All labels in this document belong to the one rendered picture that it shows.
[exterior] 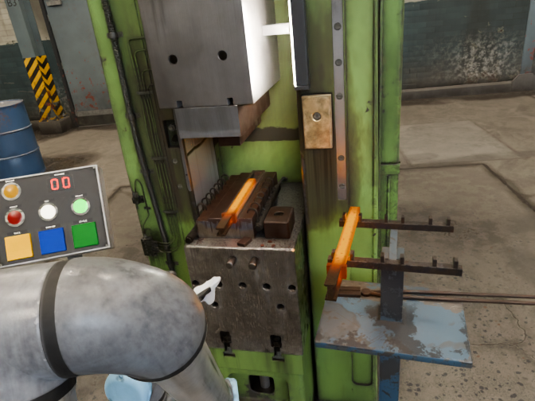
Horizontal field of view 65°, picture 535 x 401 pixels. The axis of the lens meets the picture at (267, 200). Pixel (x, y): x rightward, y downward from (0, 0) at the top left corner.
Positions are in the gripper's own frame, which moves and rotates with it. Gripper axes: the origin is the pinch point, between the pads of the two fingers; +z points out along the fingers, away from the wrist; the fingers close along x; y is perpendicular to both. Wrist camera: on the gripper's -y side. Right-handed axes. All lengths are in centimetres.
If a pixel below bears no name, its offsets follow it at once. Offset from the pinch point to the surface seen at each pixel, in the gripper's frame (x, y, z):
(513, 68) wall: 262, 65, 667
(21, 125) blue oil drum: -355, 36, 329
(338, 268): 38.2, -5.0, -2.6
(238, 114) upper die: 7.5, -33.7, 33.1
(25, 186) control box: -62, -17, 19
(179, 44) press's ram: -7, -54, 33
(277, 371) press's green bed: 11, 63, 27
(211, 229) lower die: -7.4, 5.3, 33.0
